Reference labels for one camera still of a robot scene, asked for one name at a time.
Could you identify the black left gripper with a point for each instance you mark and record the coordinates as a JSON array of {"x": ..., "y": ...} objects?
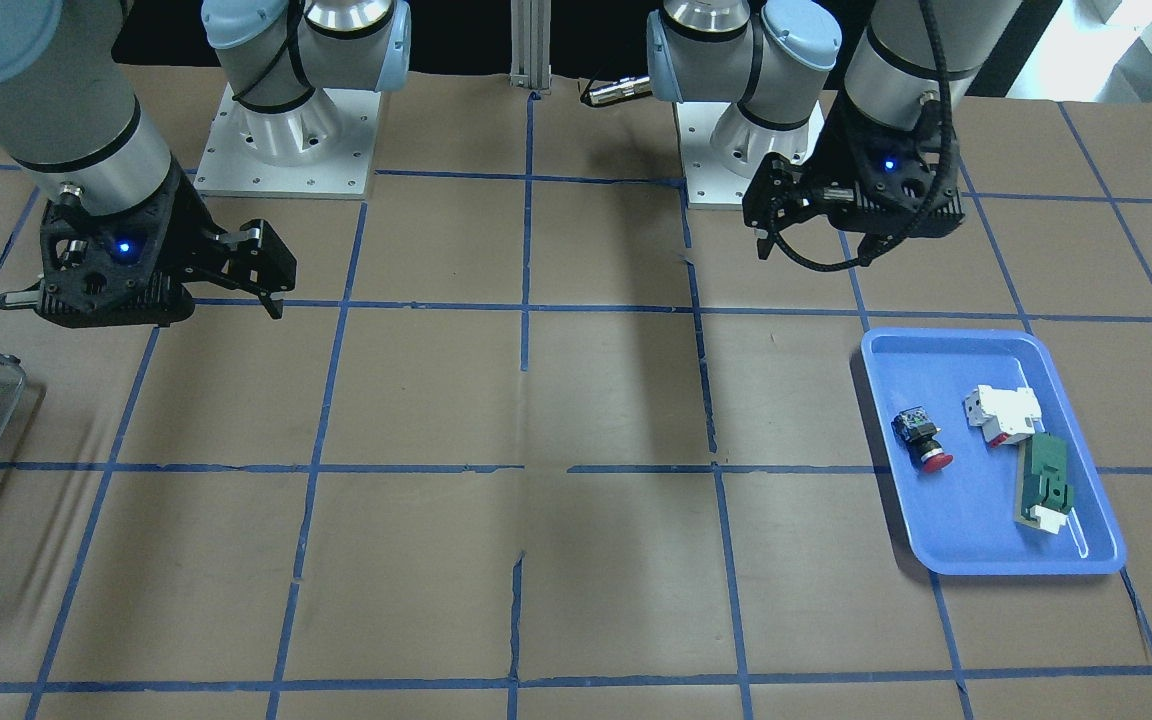
[{"x": 829, "y": 160}]

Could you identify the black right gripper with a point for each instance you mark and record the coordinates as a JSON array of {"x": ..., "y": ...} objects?
[{"x": 189, "y": 227}]

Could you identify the red emergency stop button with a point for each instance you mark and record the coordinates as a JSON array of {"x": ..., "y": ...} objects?
[{"x": 918, "y": 431}]

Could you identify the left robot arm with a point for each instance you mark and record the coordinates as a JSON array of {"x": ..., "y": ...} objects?
[{"x": 772, "y": 63}]

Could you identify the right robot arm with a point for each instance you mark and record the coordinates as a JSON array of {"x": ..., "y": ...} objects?
[{"x": 68, "y": 113}]

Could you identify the white electrical module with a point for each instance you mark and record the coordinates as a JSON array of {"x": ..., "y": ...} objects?
[{"x": 1003, "y": 416}]

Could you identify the blue plastic tray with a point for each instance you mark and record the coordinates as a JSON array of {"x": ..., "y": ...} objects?
[{"x": 962, "y": 520}]

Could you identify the green terminal block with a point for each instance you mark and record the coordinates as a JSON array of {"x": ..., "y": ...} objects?
[{"x": 1043, "y": 498}]

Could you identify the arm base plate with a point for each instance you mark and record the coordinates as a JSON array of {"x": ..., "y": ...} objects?
[
  {"x": 721, "y": 150},
  {"x": 322, "y": 150}
]

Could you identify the silver cable connector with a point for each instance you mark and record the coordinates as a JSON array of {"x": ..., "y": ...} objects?
[{"x": 614, "y": 93}]

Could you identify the aluminium frame post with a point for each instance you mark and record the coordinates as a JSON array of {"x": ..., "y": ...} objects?
[{"x": 530, "y": 22}]

